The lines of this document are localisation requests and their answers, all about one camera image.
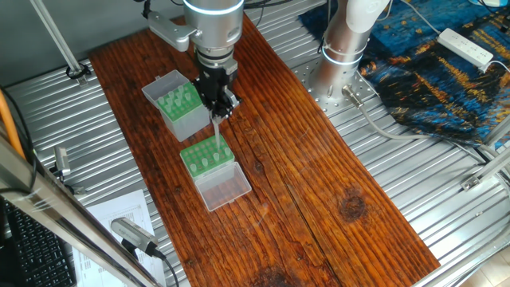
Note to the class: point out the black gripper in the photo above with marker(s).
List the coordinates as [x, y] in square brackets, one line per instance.
[213, 80]

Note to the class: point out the tall green pipette tip holder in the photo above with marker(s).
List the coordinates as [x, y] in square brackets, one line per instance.
[187, 119]

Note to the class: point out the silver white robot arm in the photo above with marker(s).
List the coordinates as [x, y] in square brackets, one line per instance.
[215, 24]

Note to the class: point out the brown wooden board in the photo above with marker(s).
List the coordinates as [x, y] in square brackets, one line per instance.
[319, 175]

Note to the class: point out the printed white paper sheet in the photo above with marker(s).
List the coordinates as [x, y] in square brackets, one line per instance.
[103, 211]

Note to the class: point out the silver pole with clamp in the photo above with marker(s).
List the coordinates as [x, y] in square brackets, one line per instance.
[56, 36]

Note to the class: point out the yellow pole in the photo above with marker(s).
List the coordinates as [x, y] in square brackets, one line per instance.
[9, 119]

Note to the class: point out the blue patterned cloth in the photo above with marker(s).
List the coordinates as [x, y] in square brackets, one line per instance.
[446, 96]

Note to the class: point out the black keyboard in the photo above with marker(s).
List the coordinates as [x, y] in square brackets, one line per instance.
[32, 255]

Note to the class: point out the white power strip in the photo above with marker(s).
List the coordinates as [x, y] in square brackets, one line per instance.
[466, 46]

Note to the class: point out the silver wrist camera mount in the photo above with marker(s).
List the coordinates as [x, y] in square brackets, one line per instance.
[171, 28]

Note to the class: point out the silver cylindrical camera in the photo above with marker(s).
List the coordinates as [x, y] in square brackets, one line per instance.
[131, 233]

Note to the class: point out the small metal corner bracket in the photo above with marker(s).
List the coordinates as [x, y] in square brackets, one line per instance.
[62, 162]

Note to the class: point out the diagonal aluminium frame beam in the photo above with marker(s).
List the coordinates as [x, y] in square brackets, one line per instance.
[48, 207]

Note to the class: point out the silver frame bracket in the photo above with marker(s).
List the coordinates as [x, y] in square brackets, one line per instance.
[486, 171]

